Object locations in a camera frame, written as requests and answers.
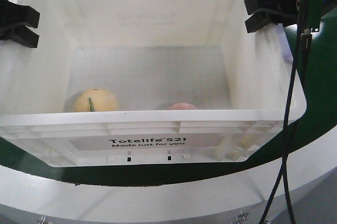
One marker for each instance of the white Totelife plastic crate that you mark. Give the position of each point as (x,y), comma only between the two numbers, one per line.
(150,54)

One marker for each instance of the metal latch bracket right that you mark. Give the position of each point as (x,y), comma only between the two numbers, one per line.
(242,217)

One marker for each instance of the metal latch bracket left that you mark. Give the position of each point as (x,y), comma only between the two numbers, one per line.
(43,220)

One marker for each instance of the green circuit board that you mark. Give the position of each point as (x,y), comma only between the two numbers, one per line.
(310,12)

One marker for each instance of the yellow plush toy green stripe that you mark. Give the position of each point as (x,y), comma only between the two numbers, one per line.
(96,100)

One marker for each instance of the metal latch bracket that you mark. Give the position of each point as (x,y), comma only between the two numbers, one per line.
(242,217)
(43,220)

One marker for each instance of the pink plush toy smiling face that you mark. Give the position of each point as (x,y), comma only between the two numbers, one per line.
(182,106)

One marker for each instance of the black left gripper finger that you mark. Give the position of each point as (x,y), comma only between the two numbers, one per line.
(13,15)
(21,35)

